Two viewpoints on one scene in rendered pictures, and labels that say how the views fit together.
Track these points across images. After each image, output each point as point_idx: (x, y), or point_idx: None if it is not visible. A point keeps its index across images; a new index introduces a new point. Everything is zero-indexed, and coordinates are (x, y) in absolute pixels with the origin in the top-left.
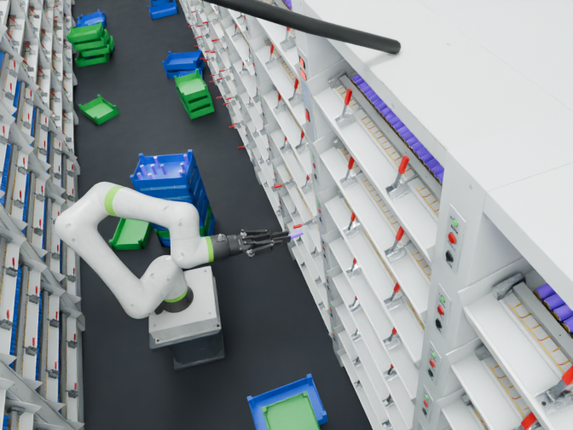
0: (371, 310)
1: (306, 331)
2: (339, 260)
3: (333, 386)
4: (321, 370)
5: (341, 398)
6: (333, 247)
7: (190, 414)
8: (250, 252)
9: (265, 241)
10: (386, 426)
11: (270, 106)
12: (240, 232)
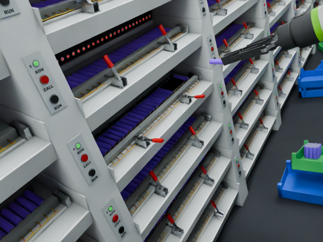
0: (235, 6)
1: (249, 234)
2: (219, 19)
3: (265, 186)
4: (264, 199)
5: (266, 177)
6: (213, 24)
7: None
8: (274, 33)
9: (251, 44)
10: (261, 100)
11: (78, 20)
12: (267, 48)
